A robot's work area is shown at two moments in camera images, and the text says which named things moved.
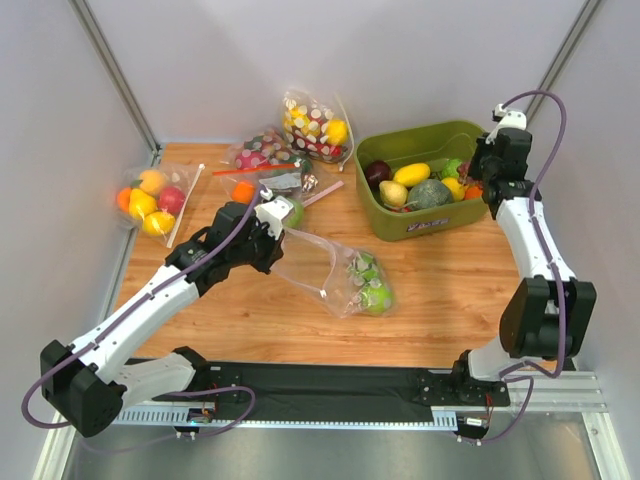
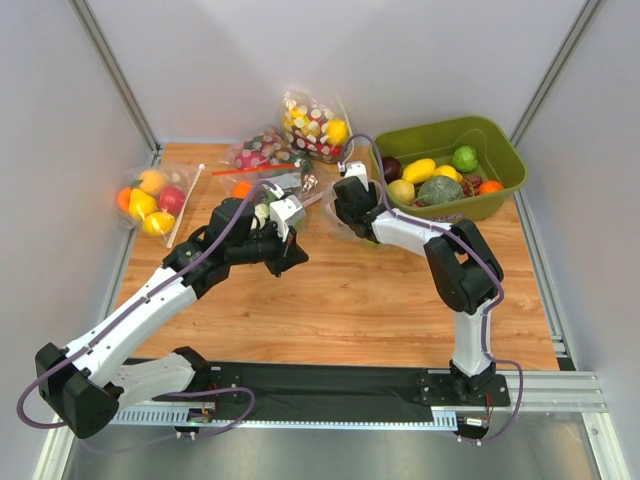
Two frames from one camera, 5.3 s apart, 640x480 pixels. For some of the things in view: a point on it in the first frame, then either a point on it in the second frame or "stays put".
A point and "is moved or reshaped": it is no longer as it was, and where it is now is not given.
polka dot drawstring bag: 318,127 stays put
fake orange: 473,192 is moved or reshaped
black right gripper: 486,167 -> 345,213
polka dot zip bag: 266,150 stays put
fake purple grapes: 464,176 -> 471,185
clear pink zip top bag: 348,282 -> 330,201
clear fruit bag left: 153,197 stays put
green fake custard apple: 450,168 -> 465,158
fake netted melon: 427,194 stays put
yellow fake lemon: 456,188 -> 448,171
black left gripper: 267,248 stays put
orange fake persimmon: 243,192 stays put
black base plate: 409,385 stays put
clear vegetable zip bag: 288,181 stays put
